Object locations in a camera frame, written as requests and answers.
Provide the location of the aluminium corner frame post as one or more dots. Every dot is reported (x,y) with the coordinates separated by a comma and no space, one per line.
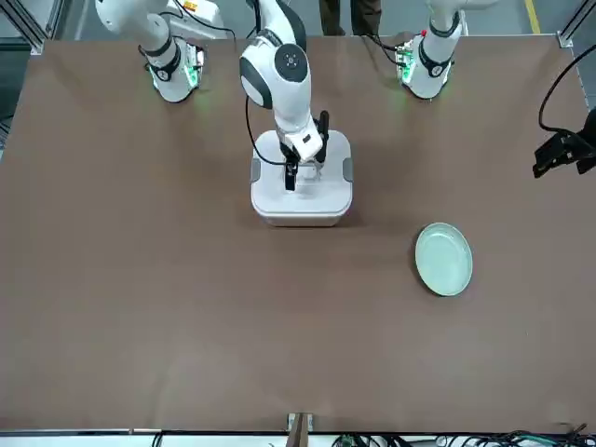
(575,23)
(37,23)

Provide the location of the white control cabinet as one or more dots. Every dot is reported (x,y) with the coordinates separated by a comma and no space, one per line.
(209,18)

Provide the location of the pale green plate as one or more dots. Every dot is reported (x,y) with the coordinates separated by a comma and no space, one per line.
(444,261)

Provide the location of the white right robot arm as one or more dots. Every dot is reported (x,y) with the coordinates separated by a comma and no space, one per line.
(288,93)

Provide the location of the aluminium middle frame post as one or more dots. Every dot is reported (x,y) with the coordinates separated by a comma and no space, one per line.
(300,430)

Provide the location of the person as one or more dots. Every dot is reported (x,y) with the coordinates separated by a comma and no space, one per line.
(333,18)

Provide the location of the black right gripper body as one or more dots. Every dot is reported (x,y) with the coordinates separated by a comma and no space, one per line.
(324,135)

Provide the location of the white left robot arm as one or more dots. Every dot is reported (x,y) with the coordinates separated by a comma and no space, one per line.
(430,70)

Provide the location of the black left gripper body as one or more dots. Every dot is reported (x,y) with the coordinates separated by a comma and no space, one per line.
(565,149)

